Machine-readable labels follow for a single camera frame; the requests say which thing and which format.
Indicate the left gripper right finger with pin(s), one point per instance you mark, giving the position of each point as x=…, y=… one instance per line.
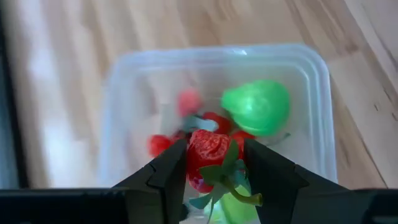
x=280, y=193

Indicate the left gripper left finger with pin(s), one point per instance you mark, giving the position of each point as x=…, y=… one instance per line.
x=164, y=186

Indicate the red toy cherry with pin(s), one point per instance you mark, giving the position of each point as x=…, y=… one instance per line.
x=159, y=145

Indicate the large green toy vegetable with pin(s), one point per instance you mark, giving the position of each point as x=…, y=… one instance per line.
x=236, y=210

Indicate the red toy strawberry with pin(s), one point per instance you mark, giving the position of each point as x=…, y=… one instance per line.
x=219, y=123
x=206, y=155

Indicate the pink toy peach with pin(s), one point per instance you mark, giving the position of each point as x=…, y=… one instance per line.
x=189, y=102

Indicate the clear plastic tupperware container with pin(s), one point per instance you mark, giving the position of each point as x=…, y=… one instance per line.
x=140, y=93

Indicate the black aluminium table frame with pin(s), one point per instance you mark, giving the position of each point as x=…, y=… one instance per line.
x=18, y=155

